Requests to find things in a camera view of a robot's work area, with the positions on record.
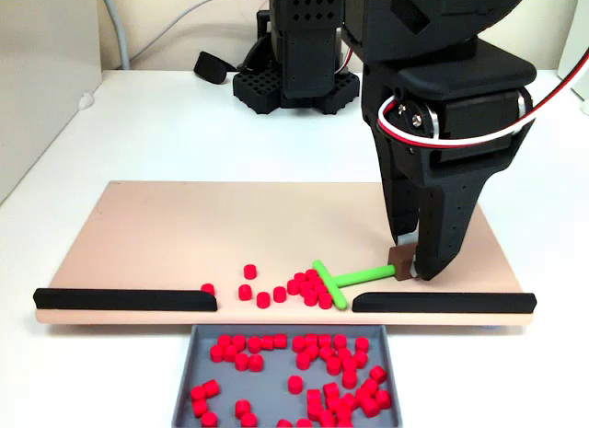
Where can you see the small white clip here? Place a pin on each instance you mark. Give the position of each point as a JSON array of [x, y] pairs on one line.
[[85, 101]]

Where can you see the beige flat board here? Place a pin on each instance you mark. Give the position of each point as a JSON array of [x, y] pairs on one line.
[[184, 225]]

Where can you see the grey rectangular tray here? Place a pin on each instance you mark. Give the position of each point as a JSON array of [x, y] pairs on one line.
[[269, 393]]

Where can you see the red cylindrical granule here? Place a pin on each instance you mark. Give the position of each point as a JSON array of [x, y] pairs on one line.
[[325, 301], [349, 378], [208, 289], [343, 354], [334, 366], [250, 271], [239, 341], [311, 339], [330, 389], [241, 361], [230, 353], [324, 340], [359, 358], [299, 343], [313, 351], [327, 353], [349, 364], [312, 274], [211, 388], [199, 393], [294, 384], [254, 344], [378, 373], [369, 407], [216, 353], [344, 423], [280, 340], [306, 287], [263, 299], [199, 407], [256, 362], [300, 277], [242, 408], [363, 393], [314, 396], [310, 298], [224, 340], [319, 285], [332, 402], [245, 292], [209, 419], [326, 419], [303, 424], [348, 400], [268, 341], [361, 344], [304, 360], [383, 399], [370, 385], [315, 409], [280, 293], [340, 341], [343, 412], [249, 419], [284, 424], [293, 287]]

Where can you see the green T pusher brown block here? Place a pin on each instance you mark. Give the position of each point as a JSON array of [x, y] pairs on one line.
[[363, 276]]

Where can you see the black guide rail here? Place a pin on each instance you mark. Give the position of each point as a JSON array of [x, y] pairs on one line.
[[442, 303], [119, 300]]

